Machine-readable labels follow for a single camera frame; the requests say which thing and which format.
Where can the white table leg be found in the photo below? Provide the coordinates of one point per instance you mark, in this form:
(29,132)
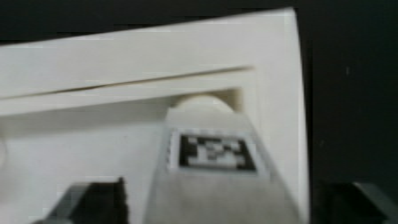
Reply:
(218,185)

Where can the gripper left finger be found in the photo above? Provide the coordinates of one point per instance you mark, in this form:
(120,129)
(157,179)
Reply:
(91,205)

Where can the white U-shaped fence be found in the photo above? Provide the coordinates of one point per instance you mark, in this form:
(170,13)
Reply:
(58,67)

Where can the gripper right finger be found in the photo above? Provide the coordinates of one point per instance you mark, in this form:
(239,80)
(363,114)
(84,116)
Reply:
(358,204)

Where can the white square tabletop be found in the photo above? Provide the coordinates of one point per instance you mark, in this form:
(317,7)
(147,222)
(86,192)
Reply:
(91,144)

